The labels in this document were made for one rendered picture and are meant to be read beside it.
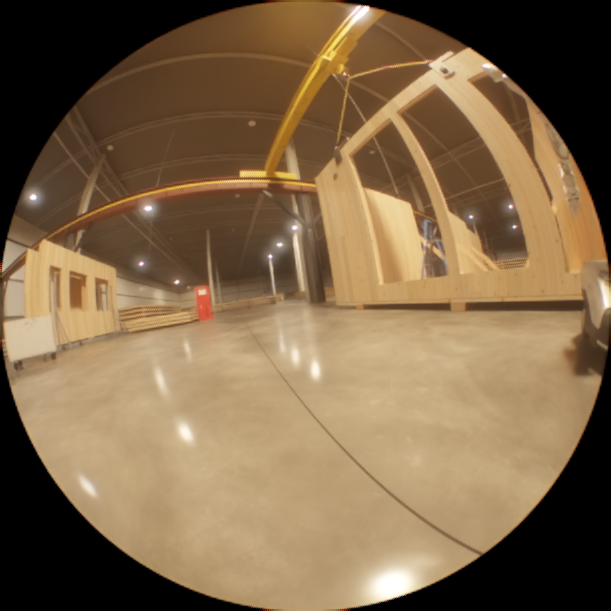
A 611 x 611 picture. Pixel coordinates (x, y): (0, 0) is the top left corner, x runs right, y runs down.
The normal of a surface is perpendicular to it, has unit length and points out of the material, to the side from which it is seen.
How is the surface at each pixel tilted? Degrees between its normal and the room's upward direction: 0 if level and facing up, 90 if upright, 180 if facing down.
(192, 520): 0
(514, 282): 90
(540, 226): 90
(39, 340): 90
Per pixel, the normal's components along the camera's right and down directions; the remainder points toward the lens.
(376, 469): -0.14, -0.99
